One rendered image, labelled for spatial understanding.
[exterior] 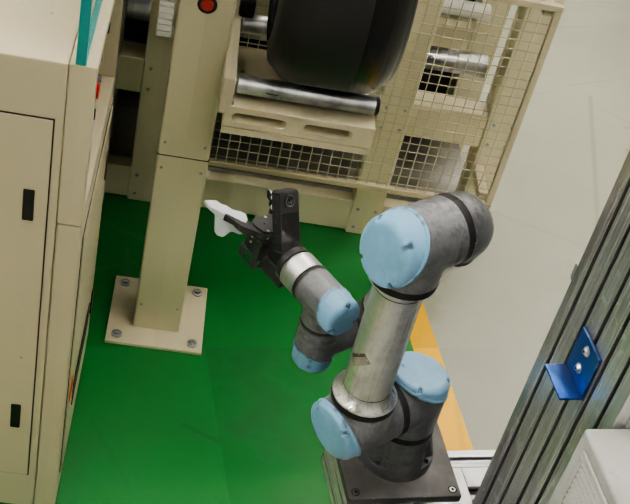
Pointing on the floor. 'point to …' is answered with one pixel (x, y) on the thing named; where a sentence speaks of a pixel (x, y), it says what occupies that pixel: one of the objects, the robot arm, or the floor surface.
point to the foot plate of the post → (193, 332)
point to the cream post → (182, 160)
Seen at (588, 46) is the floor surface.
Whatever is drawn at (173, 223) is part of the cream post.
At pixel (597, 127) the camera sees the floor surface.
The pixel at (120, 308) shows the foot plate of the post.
